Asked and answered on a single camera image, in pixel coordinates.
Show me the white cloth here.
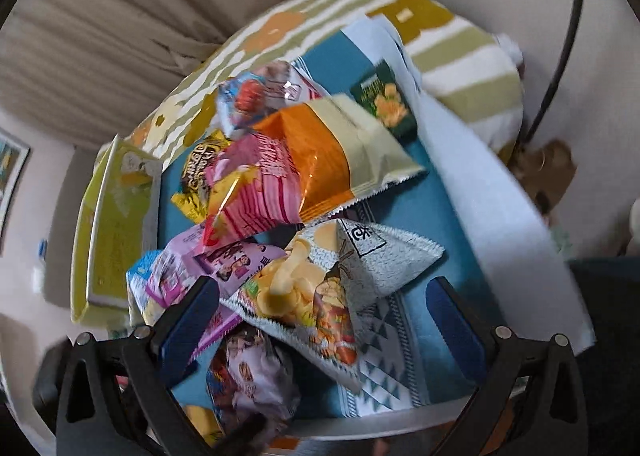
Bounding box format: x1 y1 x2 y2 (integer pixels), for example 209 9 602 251
492 34 525 70

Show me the purple snack packet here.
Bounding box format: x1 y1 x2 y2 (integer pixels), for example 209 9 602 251
145 226 301 307

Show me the grey chips bag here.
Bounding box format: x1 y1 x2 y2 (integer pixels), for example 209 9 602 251
220 219 446 394

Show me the teal patterned blanket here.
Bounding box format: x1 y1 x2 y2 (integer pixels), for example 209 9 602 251
160 14 598 419

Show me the small green snack packet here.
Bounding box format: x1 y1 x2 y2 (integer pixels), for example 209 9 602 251
349 59 420 141

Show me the orange and cream snack bag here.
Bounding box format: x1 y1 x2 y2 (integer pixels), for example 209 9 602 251
252 94 428 227

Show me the framed wall picture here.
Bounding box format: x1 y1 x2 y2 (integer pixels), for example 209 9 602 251
0 129 31 257

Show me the floral striped blanket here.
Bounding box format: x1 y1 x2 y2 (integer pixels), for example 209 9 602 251
125 0 526 162

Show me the lilac cookie bag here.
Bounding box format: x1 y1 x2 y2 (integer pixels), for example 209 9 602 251
206 326 301 429

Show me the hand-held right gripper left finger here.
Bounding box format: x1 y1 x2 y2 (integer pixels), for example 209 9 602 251
56 276 221 456

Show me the blue and white snack packet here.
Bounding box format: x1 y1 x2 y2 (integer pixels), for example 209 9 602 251
126 250 168 327

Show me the beige curtain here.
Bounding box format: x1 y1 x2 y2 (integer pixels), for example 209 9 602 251
0 0 381 149

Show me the white red and blue snack bag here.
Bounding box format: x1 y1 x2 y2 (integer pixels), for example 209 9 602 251
215 61 331 139

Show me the yellow snack packet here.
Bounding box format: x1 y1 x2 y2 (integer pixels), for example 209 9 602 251
182 403 226 443

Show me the magenta snack packet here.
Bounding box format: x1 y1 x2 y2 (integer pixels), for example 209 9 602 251
189 309 243 364

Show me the green cardboard box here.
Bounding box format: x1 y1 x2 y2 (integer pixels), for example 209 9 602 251
70 133 163 324

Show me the dark blue cloth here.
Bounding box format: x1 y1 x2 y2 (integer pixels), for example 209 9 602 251
567 259 640 417

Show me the yellow and brown snack bag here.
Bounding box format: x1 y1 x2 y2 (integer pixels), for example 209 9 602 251
171 131 241 224

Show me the pink striped snack bag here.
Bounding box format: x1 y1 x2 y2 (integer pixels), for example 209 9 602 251
200 129 306 254

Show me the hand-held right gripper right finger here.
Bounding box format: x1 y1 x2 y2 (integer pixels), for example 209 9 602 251
426 277 588 456

